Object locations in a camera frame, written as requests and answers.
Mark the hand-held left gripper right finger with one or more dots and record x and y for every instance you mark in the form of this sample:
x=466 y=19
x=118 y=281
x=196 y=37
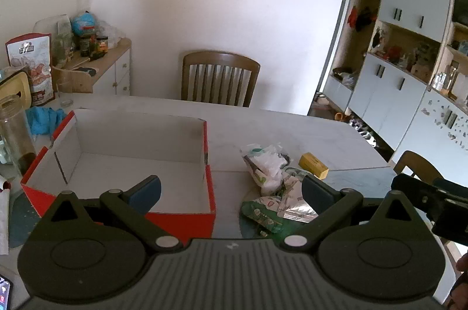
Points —
x=316 y=191

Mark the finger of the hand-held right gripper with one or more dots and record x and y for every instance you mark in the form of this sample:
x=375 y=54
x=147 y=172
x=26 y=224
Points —
x=413 y=187

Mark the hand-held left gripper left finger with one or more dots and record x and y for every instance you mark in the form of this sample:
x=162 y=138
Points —
x=146 y=191

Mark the silver foil packet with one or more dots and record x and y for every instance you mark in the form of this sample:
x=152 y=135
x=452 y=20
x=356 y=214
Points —
x=294 y=202

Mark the yellow cardboard box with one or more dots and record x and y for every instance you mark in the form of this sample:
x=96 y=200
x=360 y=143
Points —
x=312 y=163

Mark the white plastic bag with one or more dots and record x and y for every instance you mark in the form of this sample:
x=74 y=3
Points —
x=268 y=163

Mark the red cardboard box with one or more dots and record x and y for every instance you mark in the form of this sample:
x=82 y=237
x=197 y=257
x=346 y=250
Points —
x=128 y=134

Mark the green snack packet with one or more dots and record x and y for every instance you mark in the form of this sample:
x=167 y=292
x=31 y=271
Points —
x=259 y=211

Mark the person's right hand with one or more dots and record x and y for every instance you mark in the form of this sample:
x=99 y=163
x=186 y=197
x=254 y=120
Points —
x=462 y=280

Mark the white shoes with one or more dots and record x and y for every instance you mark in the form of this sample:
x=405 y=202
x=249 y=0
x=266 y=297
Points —
x=362 y=132

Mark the brown slippers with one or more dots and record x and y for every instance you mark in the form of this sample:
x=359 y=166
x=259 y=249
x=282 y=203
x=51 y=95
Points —
x=340 y=116

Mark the white wooden sideboard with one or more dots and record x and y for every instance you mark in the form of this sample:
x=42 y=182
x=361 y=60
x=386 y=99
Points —
x=117 y=72

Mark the blue cloth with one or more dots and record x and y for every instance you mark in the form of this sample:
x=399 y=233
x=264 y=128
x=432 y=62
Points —
x=42 y=120

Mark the drinking glass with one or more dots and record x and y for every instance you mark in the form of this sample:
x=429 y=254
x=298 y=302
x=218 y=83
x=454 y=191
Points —
x=64 y=90

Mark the wooden storage box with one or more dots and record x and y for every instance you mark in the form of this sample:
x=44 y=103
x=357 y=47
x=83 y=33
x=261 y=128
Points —
x=78 y=79

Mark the tall glass jar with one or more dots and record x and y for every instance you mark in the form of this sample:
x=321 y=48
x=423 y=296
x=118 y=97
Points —
x=16 y=134

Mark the wooden slat-back chair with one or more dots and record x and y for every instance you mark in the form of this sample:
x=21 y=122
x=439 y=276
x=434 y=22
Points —
x=219 y=57

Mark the orange label jar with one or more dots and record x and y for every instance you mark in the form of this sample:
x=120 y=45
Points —
x=102 y=44

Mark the dark jar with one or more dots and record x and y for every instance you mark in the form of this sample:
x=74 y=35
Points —
x=87 y=46

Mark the crumpled clear plastic bag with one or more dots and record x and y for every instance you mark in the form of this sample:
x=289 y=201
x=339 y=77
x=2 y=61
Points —
x=109 y=34

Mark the yellow rimmed tray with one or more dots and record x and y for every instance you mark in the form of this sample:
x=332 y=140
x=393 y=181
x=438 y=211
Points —
x=14 y=87

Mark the red and white snack bag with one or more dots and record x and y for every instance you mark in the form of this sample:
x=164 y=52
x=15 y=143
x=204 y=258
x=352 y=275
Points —
x=33 y=65

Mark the black hanging cloth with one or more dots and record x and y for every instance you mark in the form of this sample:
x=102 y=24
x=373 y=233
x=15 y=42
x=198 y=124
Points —
x=365 y=21

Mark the smartphone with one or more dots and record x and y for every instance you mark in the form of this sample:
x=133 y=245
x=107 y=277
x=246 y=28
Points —
x=4 y=291

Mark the red hanging cloth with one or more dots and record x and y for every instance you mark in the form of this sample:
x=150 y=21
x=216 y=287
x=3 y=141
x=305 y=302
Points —
x=352 y=17

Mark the blue globe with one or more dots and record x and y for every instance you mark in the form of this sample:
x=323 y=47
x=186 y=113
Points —
x=82 y=24

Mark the white wall cabinet unit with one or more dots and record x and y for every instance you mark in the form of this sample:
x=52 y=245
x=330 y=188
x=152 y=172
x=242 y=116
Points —
x=387 y=90

